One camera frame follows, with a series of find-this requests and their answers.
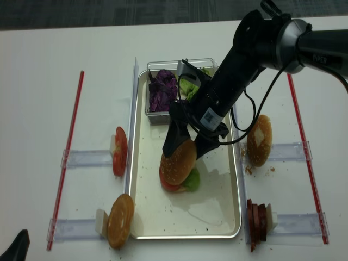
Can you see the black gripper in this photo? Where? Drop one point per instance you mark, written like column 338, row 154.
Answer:
column 181, row 117

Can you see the sesame bun top front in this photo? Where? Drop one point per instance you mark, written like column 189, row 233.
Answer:
column 176, row 168

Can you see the sesame bun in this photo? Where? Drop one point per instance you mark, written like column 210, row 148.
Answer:
column 176, row 168
column 259, row 141

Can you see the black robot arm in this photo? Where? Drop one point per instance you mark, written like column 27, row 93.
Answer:
column 281, row 43

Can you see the lettuce leaf on stack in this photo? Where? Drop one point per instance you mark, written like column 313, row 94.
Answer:
column 192, row 182

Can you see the green lettuce in box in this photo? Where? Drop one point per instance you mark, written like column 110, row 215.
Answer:
column 186, row 90

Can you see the tomato slice on stack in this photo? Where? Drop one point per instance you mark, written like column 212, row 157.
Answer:
column 164, row 182

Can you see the standing tomato slices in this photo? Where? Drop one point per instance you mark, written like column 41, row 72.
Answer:
column 120, row 152

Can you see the white support block tomato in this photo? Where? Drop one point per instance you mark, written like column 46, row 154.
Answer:
column 112, row 146

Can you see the purple cabbage leaves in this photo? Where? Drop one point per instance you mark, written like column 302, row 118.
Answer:
column 163, row 90

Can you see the clear plastic salad box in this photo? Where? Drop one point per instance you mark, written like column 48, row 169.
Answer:
column 207, row 65

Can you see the sesame bun top rear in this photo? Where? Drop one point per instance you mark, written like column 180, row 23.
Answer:
column 259, row 141

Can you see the silver metal tray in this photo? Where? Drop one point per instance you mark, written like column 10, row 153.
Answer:
column 212, row 211

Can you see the standing bun half left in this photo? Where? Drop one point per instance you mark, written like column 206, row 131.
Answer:
column 120, row 221

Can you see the white support block sausage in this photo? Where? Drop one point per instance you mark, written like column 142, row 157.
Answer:
column 271, row 219

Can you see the white support block bun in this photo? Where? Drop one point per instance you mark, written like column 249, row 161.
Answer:
column 101, row 222

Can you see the left red strip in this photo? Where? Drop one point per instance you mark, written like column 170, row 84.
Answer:
column 51, row 231

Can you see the red strip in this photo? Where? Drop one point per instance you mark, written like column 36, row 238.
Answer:
column 316, row 197
column 51, row 231

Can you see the right red strip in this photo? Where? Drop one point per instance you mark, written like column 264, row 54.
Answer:
column 316, row 197

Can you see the black object bottom left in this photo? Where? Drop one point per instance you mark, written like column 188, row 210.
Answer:
column 18, row 249

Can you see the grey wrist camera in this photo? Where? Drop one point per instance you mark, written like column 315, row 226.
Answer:
column 188, row 71

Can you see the left long clear rail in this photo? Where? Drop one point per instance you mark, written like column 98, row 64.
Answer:
column 132, row 127

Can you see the clear rail upper right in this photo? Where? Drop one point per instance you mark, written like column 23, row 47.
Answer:
column 295, row 151

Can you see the clear rail upper left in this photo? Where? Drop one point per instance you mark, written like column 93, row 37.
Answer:
column 79, row 158

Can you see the clear rail lower right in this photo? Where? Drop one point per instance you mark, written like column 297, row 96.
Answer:
column 311, row 224

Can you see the clear rail lower left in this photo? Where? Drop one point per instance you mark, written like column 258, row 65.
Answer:
column 72, row 229

